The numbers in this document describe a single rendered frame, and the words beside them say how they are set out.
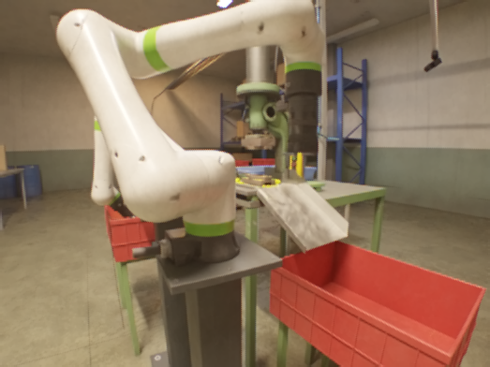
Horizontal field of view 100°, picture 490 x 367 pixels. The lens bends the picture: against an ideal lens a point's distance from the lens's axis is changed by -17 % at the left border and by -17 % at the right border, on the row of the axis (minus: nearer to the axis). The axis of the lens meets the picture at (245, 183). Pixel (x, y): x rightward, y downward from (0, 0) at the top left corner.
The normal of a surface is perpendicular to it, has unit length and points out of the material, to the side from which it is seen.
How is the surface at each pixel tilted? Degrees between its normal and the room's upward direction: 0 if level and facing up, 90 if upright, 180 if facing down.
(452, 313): 90
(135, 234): 90
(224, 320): 90
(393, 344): 90
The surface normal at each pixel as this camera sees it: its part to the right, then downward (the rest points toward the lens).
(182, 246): 0.47, -0.04
